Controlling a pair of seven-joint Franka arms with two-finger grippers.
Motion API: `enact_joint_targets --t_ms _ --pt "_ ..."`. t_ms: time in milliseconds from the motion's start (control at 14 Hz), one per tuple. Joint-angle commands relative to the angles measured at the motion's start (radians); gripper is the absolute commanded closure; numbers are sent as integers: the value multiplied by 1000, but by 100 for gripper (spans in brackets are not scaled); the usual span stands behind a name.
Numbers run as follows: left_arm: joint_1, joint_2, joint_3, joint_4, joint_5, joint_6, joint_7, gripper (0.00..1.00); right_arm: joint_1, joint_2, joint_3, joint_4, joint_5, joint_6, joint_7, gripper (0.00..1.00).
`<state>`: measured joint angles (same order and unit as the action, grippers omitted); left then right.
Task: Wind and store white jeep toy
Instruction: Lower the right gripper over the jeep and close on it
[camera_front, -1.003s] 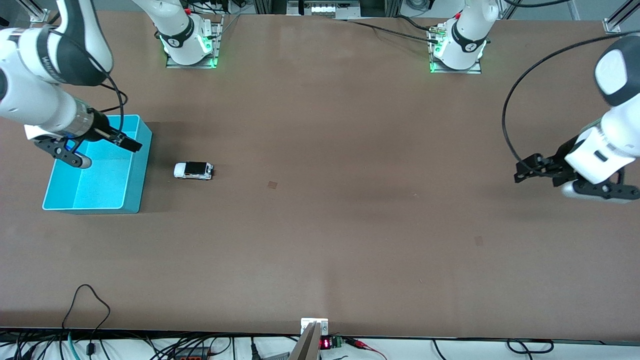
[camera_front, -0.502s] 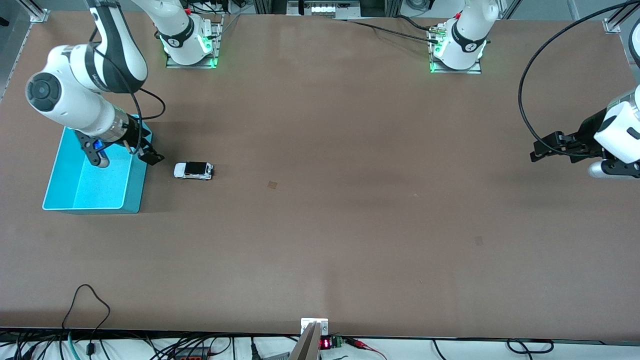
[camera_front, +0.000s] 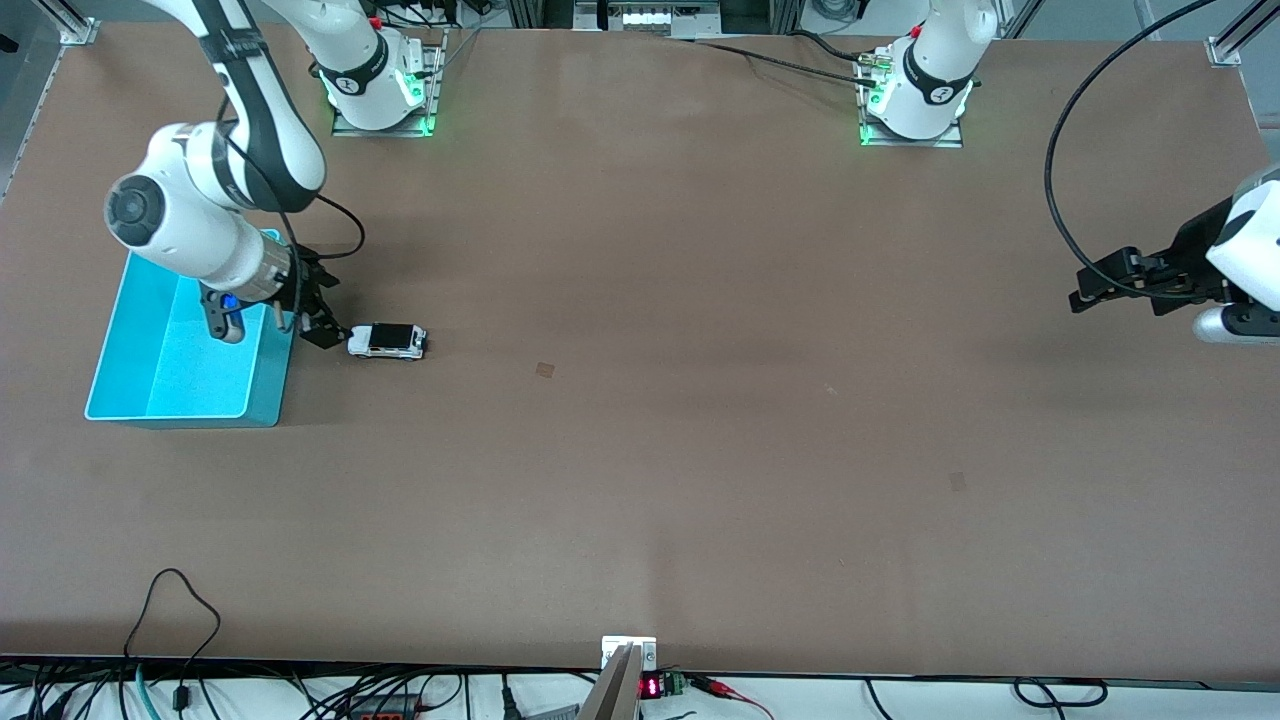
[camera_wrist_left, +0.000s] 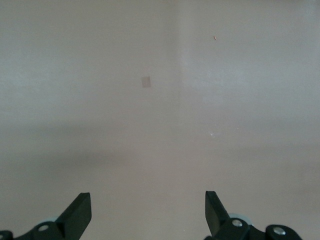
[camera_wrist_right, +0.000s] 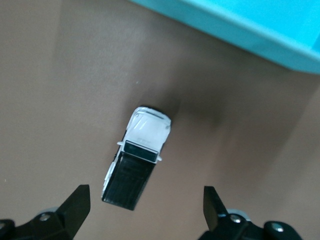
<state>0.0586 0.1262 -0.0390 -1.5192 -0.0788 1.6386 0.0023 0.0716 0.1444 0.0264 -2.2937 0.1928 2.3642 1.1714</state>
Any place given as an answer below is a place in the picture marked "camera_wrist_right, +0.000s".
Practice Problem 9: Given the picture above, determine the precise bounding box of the white toy jeep black roof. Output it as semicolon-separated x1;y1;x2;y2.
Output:
101;106;173;212

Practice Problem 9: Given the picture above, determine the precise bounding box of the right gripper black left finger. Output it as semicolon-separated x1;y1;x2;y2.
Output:
0;184;91;240

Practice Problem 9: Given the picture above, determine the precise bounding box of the turquoise plastic bin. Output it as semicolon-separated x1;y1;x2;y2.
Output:
127;0;320;75

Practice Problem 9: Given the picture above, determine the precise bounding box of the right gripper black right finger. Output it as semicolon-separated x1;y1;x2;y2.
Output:
198;185;305;240

